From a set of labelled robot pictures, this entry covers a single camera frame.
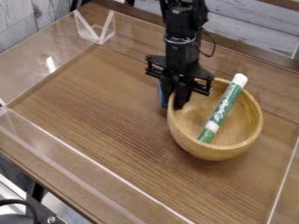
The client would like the clear acrylic corner bracket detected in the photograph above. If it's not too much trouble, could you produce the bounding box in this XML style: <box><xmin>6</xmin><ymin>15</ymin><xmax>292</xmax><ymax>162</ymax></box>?
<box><xmin>74</xmin><ymin>10</ymin><xmax>117</xmax><ymax>45</ymax></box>

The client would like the black metal table frame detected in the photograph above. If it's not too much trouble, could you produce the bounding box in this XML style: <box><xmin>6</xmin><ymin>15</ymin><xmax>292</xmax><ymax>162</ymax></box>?
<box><xmin>0</xmin><ymin>156</ymin><xmax>67</xmax><ymax>224</ymax></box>

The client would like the blue rectangular block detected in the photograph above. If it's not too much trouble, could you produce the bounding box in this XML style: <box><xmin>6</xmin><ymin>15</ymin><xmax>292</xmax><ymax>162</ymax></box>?
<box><xmin>159</xmin><ymin>81</ymin><xmax>169</xmax><ymax>109</ymax></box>

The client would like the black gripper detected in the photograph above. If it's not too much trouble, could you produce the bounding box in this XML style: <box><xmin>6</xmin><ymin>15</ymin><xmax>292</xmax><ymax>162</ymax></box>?
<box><xmin>145</xmin><ymin>37</ymin><xmax>217</xmax><ymax>111</ymax></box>

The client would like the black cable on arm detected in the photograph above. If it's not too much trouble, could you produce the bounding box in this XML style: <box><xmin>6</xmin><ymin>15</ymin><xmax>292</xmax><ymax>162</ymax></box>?
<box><xmin>197</xmin><ymin>29</ymin><xmax>218</xmax><ymax>59</ymax></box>

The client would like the black cable bottom left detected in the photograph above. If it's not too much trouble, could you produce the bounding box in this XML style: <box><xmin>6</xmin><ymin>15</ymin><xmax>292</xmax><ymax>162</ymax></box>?
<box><xmin>0</xmin><ymin>197</ymin><xmax>43</xmax><ymax>224</ymax></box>

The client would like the green white Expo marker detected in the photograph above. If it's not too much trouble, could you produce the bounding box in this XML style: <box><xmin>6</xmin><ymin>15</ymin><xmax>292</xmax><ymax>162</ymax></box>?
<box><xmin>198</xmin><ymin>73</ymin><xmax>249</xmax><ymax>144</ymax></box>

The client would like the brown wooden bowl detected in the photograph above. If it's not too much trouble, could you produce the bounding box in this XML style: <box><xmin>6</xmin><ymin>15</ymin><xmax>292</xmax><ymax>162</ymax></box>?
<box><xmin>167</xmin><ymin>73</ymin><xmax>264</xmax><ymax>161</ymax></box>

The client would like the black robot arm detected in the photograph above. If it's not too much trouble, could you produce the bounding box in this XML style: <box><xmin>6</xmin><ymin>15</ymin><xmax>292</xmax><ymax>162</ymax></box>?
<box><xmin>146</xmin><ymin>0</ymin><xmax>215</xmax><ymax>110</ymax></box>

